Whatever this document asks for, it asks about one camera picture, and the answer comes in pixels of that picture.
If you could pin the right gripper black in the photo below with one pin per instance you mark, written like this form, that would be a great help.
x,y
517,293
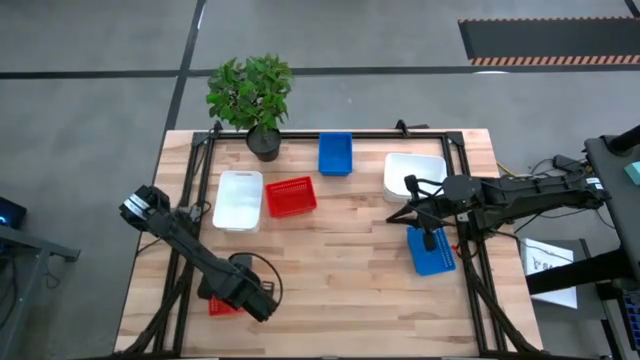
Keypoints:
x,y
435,210

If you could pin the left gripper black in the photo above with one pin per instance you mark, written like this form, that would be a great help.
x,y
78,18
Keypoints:
x,y
252,297

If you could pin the red slotted plastic basket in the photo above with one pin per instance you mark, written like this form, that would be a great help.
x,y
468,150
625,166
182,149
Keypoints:
x,y
291,197
217,307

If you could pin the large blue slotted basket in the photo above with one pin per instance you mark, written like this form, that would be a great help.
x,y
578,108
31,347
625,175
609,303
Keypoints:
x,y
440,262

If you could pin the white plastic storage bin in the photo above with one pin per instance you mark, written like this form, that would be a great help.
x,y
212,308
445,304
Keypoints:
x,y
395,200
238,200
415,170

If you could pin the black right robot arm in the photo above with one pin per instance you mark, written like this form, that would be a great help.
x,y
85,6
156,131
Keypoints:
x,y
540,195

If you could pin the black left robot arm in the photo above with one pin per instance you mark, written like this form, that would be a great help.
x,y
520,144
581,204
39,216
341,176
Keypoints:
x,y
185,235

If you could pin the blue slotted plastic basket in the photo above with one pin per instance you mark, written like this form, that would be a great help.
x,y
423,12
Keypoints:
x,y
335,155

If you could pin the white printed sign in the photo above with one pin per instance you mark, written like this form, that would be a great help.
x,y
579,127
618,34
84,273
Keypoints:
x,y
550,250

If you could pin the black power adapter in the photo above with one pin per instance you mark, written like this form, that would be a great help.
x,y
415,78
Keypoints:
x,y
564,162

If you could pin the black cart beam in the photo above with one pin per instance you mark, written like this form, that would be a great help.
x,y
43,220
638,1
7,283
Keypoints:
x,y
580,274

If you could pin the grey metal stand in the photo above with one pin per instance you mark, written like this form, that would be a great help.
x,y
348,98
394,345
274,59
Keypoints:
x,y
30,240

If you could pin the black equipment cart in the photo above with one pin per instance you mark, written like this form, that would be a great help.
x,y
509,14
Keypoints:
x,y
615,200

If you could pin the green potted plant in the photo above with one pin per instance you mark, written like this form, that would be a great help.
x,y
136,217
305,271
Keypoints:
x,y
250,95

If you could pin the black device blue light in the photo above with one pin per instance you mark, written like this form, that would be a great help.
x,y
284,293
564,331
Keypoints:
x,y
12,212

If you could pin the teal box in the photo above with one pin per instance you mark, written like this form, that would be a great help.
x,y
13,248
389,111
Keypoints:
x,y
634,173

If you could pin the blue crate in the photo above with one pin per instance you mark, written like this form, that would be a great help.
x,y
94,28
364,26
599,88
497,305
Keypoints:
x,y
632,320

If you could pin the black hazard striped mat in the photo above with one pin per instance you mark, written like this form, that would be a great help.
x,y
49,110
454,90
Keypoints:
x,y
550,37

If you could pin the black metal table frame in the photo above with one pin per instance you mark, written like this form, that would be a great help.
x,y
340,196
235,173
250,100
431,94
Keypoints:
x,y
350,135

